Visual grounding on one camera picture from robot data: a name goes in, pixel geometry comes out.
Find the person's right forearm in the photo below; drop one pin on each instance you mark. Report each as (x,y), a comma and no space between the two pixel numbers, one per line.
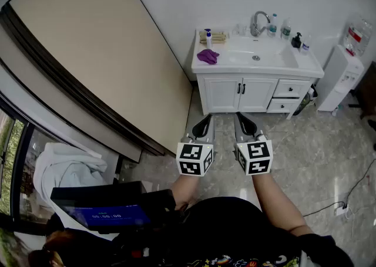
(276,201)

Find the beige door panel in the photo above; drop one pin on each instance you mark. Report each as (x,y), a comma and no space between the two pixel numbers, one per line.
(102,31)

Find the white vanity cabinet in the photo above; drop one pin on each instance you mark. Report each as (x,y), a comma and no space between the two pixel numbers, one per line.
(223,95)

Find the white fabric bundle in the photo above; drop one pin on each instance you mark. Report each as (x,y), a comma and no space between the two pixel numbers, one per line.
(64,166)

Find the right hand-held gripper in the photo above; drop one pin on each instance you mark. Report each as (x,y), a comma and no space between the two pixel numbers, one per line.
(258,151)

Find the white water dispenser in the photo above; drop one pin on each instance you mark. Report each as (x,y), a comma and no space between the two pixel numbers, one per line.
(335,81)

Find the purple cloth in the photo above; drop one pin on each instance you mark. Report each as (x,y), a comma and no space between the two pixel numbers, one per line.
(207,56)

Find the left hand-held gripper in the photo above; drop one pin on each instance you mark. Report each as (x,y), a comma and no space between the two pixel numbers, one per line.
(191,154)

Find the white bottle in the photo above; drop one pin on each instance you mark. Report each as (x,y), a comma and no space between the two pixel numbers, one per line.
(208,41)

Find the chrome faucet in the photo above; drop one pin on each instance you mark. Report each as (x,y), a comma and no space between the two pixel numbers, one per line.
(256,25)

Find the dark-framed window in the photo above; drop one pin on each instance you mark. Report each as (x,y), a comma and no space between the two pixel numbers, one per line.
(11,154)

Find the white power strip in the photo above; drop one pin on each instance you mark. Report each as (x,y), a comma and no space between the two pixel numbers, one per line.
(340,210)

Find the clear blue-capped water bottle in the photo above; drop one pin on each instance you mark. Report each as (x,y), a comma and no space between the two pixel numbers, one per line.
(273,26)

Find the large clear water jug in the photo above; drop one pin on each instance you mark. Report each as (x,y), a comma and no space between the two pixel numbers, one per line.
(358,35)

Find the dark brown door frame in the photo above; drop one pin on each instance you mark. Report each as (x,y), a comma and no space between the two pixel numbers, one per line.
(73,84)

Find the black pump soap dispenser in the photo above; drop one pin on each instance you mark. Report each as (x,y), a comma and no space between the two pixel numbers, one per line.
(296,42)

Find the brown wooden furniture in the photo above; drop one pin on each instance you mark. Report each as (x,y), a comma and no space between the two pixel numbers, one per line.
(368,89)

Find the metal sink drain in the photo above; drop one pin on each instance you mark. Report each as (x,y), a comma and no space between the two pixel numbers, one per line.
(256,57)

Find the small clear blue-label bottle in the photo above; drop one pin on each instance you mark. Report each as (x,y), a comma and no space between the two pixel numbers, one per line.
(306,45)

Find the folded beige striped towel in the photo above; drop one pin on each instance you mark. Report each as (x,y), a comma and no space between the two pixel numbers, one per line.
(219,41)
(219,37)
(218,33)

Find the person's left forearm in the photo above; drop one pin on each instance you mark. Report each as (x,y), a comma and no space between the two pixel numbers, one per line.
(185,189)

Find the black printed shirt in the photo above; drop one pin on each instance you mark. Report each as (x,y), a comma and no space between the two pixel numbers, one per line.
(229,230)

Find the white ceramic sink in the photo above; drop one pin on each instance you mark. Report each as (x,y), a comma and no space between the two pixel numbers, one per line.
(305,60)

